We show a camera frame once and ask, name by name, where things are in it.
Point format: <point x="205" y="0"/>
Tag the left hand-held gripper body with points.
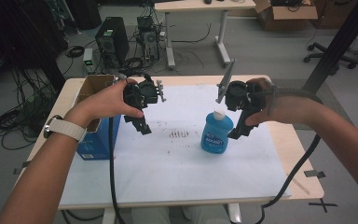
<point x="143" y="90"/>

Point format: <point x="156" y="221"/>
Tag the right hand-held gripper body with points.
<point x="242" y="95"/>

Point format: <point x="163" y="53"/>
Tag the blue bottle with white cap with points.
<point x="216" y="133"/>

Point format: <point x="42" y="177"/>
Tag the blue cardboard box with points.
<point x="98" y="140"/>

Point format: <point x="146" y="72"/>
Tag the person's right hand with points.
<point x="276" y="107"/>

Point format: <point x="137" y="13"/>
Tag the person's left hand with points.
<point x="105" y="104"/>

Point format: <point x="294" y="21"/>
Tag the black computer tower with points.
<point x="113" y="39"/>

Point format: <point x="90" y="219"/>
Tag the white table mat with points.
<point x="174" y="174"/>

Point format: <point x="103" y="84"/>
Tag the small white device green light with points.
<point x="88" y="59"/>

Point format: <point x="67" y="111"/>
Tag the grey floor mat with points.
<point x="326" y="93"/>

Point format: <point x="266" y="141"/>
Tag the white table leg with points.
<point x="234" y="213"/>

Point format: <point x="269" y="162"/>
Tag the grey tape piece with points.
<point x="21" y="168"/>
<point x="314" y="174"/>

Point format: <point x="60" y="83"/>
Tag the open brown cardboard box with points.
<point x="287" y="15"/>

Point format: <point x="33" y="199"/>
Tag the light wooden desk white legs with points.
<point x="199" y="5"/>

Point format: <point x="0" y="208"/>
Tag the black metal stand beam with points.
<point x="338" y="43"/>

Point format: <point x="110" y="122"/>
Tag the black tape cross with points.
<point x="322" y="204"/>

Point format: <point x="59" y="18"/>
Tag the black curtain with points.
<point x="18" y="34"/>

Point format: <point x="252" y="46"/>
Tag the open frame computer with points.
<point x="149" y="37"/>

